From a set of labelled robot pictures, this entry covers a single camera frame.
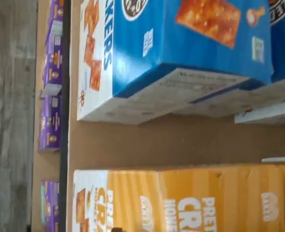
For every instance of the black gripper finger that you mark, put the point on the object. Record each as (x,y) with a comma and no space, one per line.
(117,229)

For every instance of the purple snack box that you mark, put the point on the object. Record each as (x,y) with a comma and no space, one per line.
(56,12)
(50,207)
(54,65)
(50,125)

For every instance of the dark metal shelf unit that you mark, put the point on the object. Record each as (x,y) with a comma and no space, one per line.
(65,145)

